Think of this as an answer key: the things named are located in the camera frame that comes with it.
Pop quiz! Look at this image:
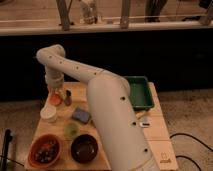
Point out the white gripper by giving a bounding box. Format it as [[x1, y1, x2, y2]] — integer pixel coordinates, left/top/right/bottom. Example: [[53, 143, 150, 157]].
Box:
[[45, 76, 66, 101]]

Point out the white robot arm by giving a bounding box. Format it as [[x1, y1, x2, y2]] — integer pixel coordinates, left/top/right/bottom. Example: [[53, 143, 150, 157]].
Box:
[[36, 45, 160, 171]]

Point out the dark metal cup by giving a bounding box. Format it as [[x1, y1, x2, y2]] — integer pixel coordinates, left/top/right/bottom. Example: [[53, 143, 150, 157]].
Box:
[[64, 90, 72, 106]]

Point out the green small cup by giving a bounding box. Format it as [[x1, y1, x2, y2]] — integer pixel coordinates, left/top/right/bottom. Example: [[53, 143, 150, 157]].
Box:
[[64, 123, 79, 139]]

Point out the blue sponge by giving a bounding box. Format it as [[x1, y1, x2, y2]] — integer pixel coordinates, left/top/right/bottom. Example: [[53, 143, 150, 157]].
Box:
[[72, 108, 91, 124]]

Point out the orange bowl with food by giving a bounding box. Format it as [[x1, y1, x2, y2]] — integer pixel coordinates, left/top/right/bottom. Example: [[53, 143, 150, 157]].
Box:
[[28, 134, 62, 169]]

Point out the dark brown bowl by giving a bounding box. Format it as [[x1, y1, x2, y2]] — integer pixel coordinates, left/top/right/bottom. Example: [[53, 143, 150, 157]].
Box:
[[71, 134, 98, 164]]

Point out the black stand pole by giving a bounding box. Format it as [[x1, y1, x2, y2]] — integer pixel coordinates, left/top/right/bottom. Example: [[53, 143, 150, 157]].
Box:
[[0, 129, 13, 171]]

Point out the green plastic tray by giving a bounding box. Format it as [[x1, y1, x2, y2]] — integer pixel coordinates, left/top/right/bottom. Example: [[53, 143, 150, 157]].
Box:
[[126, 76, 154, 111]]

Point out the yellow banana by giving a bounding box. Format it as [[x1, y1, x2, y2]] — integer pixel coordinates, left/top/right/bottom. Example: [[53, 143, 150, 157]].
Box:
[[136, 111, 147, 119]]

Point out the black floor cable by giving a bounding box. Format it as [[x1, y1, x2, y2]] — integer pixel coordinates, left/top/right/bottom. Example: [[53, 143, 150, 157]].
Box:
[[169, 132, 213, 171]]

